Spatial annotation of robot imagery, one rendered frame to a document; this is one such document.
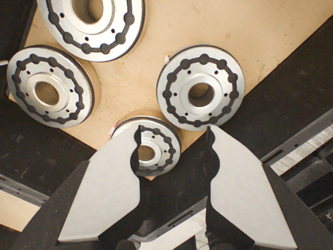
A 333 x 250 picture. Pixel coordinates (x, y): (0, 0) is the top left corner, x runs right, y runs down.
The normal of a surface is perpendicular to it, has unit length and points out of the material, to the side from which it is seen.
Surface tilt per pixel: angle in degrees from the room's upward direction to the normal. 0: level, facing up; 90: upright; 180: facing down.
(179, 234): 0
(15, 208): 0
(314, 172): 0
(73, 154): 90
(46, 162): 90
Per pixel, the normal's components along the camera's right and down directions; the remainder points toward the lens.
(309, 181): -0.04, 0.50
